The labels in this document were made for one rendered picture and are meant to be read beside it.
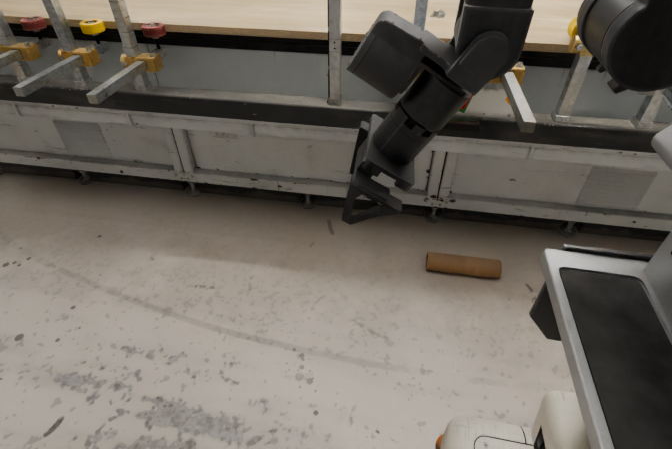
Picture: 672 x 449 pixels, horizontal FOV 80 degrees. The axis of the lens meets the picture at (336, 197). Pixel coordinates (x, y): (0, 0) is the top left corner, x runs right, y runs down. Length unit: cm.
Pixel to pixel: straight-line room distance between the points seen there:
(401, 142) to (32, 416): 153
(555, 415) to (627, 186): 156
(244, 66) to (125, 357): 118
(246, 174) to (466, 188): 107
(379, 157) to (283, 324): 123
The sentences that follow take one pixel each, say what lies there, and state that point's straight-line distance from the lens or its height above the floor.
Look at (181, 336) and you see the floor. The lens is 168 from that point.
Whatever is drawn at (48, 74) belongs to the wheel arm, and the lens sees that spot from 169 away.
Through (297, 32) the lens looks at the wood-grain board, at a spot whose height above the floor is 89.
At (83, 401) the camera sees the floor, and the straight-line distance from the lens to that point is 169.
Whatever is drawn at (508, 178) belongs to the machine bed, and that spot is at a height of 28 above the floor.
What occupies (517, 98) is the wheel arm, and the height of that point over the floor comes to 86.
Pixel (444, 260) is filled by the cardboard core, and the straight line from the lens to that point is 177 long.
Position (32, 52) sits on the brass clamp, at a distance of 196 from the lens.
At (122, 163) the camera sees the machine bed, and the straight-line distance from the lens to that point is 237.
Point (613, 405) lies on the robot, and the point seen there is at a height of 104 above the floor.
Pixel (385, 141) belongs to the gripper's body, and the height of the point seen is 111.
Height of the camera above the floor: 134
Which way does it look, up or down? 39 degrees down
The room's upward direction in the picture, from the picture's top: straight up
